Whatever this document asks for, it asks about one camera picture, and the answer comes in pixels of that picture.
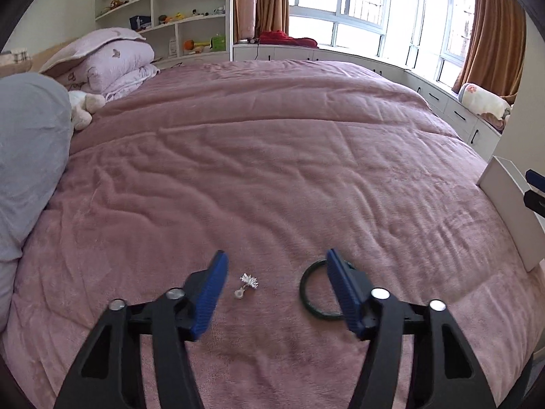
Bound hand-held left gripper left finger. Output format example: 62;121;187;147
53;251;229;409

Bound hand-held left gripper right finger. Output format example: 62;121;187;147
326;248;497;409

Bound white box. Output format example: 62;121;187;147
476;156;545;272

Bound silver flower earring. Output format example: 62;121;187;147
234;273;261;300

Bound dark green bangle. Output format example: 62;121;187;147
299;260;344;320

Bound white plush pillow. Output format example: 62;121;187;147
457;82;512;121

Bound brown curtain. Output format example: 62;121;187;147
237;0;291;40
451;0;526;100

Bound white window seat cabinets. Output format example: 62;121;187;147
232;43;503;149

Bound pale pillow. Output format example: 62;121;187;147
0;259;18;333

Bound white plush toy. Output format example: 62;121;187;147
67;90;107;131

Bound grey pillow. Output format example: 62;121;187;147
0;72;74;261

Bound folded lilac quilt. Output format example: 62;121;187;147
55;43;161;101

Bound white framed bay window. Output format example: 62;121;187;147
289;0;478;88

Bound red cloth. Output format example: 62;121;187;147
258;30;319;49

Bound lilac pillow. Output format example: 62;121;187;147
38;27;147;74

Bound white bookshelf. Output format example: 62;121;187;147
94;0;235;69

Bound pink air purifier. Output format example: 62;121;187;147
237;0;259;44

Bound beige headboard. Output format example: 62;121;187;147
26;38;81;73

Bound rows of small toy figures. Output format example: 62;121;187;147
97;0;228;54

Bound patchwork cloth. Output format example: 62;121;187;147
0;49;34;78

